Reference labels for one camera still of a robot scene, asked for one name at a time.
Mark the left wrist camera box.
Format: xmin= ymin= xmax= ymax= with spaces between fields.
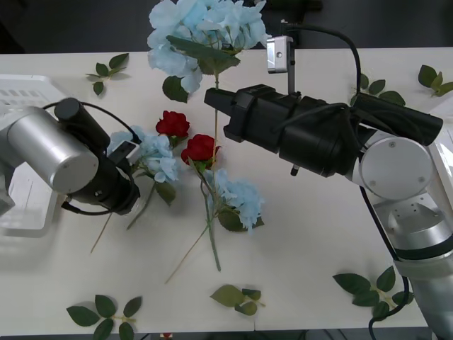
xmin=108 ymin=140 xmax=142 ymax=166

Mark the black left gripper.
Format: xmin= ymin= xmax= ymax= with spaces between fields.
xmin=120 ymin=169 xmax=142 ymax=215

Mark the pale blue flower with stem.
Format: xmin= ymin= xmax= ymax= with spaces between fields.
xmin=164 ymin=168 xmax=265 ymax=284
xmin=147 ymin=0 xmax=272 ymax=167
xmin=90 ymin=125 xmax=181 ymax=254

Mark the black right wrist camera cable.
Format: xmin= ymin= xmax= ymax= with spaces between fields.
xmin=281 ymin=19 xmax=362 ymax=96

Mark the black left wrist camera cable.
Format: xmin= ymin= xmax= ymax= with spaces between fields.
xmin=42 ymin=101 xmax=142 ymax=142

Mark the single large green leaf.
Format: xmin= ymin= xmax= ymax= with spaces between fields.
xmin=161 ymin=75 xmax=190 ymax=104

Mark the red rose with long stem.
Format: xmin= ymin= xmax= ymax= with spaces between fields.
xmin=180 ymin=133 xmax=222 ymax=273

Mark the red rose with short stem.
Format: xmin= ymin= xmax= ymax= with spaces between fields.
xmin=155 ymin=110 xmax=191 ymax=149

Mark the green leaf twig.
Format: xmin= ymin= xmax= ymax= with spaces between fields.
xmin=418 ymin=64 xmax=453 ymax=98
xmin=66 ymin=294 xmax=143 ymax=340
xmin=350 ymin=72 xmax=406 ymax=107
xmin=210 ymin=284 xmax=266 ymax=316
xmin=84 ymin=52 xmax=130 ymax=96
xmin=332 ymin=265 xmax=415 ymax=322

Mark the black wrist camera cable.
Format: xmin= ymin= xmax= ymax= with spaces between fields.
xmin=42 ymin=101 xmax=142 ymax=142
xmin=281 ymin=19 xmax=362 ymax=96

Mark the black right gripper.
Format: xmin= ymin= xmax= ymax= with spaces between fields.
xmin=204 ymin=84 xmax=302 ymax=154

